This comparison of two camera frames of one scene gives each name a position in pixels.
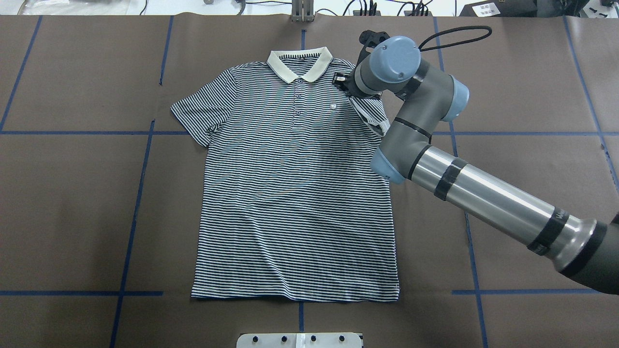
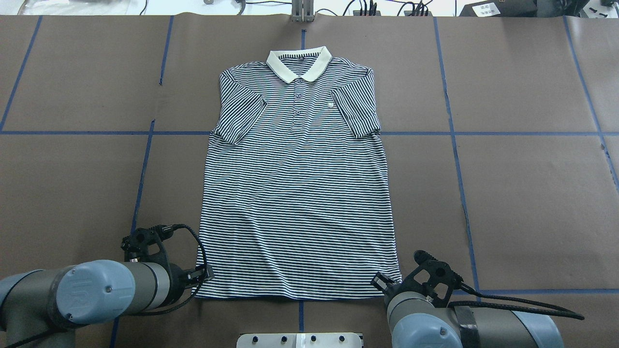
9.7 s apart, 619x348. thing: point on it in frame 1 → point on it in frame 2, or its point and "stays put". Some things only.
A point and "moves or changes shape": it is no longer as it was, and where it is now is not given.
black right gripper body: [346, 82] → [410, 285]
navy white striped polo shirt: [294, 206] moves or changes shape
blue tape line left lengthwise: [115, 326] stays put
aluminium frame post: [302, 11] stays put
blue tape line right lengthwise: [455, 154] stays put
